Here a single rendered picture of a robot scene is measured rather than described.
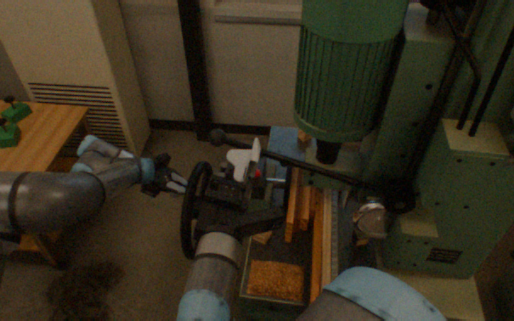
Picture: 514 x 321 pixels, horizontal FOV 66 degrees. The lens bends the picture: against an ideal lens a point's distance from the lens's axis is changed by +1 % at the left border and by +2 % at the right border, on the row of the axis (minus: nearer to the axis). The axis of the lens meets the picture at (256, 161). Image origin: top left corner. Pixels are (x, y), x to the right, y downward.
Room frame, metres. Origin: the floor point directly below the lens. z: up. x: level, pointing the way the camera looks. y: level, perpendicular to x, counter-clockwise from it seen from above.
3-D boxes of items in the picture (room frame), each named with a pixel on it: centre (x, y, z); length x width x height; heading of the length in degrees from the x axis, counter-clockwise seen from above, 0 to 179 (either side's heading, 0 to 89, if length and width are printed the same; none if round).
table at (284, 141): (0.70, -0.06, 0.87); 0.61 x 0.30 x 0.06; 172
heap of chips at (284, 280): (0.45, -0.04, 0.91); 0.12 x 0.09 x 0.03; 82
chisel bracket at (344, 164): (0.67, -0.19, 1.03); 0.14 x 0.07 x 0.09; 82
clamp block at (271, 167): (0.71, 0.02, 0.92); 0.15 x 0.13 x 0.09; 172
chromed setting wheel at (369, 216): (0.53, -0.28, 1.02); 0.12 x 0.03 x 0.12; 82
